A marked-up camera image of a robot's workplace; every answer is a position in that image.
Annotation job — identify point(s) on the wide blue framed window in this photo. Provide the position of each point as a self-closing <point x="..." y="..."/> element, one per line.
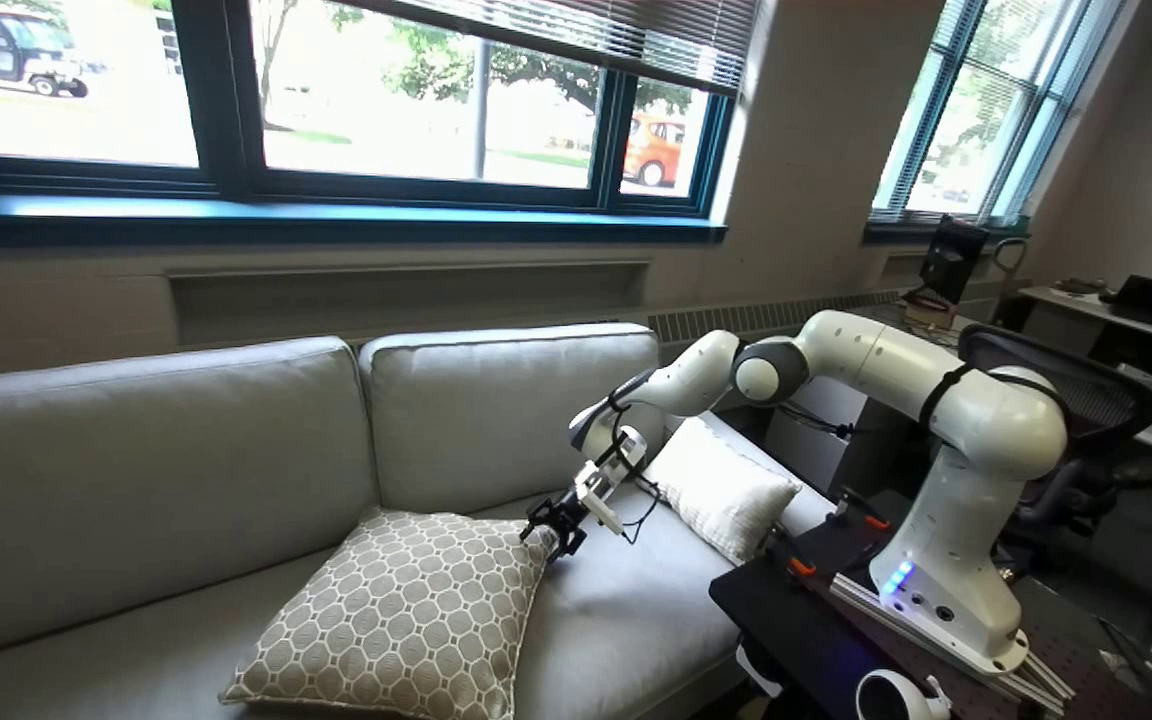
<point x="223" y="95"/>

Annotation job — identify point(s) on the orange black clamp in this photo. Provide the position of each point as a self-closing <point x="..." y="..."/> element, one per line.
<point x="862" y="514"/>
<point x="791" y="553"/>

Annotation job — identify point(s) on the narrow teal framed window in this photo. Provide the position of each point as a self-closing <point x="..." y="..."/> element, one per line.
<point x="1001" y="106"/>

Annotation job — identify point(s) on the grey sofa back cushion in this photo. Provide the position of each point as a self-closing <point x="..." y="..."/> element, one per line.
<point x="498" y="414"/>
<point x="136" y="494"/>

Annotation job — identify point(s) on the cream pleated pillow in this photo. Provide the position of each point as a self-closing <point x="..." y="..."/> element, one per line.
<point x="721" y="487"/>

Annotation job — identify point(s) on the honeycomb patterned pillow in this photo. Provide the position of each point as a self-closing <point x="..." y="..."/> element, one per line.
<point x="389" y="622"/>

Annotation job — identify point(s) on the black office chair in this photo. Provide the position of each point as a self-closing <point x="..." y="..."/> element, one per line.
<point x="1108" y="386"/>

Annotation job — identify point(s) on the grey sofa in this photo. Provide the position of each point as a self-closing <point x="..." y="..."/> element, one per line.
<point x="631" y="624"/>

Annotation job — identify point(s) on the black robot table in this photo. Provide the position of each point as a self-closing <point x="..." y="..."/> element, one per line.
<point x="791" y="624"/>

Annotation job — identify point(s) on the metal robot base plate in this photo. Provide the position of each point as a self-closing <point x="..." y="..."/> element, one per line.
<point x="988" y="664"/>

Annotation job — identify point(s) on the white VR controller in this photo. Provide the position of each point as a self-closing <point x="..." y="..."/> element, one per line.
<point x="935" y="691"/>

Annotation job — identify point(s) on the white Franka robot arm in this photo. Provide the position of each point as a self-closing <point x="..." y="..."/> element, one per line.
<point x="988" y="414"/>

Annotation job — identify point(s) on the window blinds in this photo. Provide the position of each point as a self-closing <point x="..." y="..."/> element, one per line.
<point x="631" y="34"/>

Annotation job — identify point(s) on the grey filing cabinet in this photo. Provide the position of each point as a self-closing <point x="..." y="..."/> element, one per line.
<point x="822" y="432"/>

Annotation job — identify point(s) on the heater vent grille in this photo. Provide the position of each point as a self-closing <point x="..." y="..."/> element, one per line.
<point x="697" y="327"/>

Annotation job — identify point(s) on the black monitor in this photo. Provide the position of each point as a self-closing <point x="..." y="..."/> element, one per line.
<point x="954" y="262"/>

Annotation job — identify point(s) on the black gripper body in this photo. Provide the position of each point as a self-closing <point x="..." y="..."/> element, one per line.
<point x="594" y="489"/>

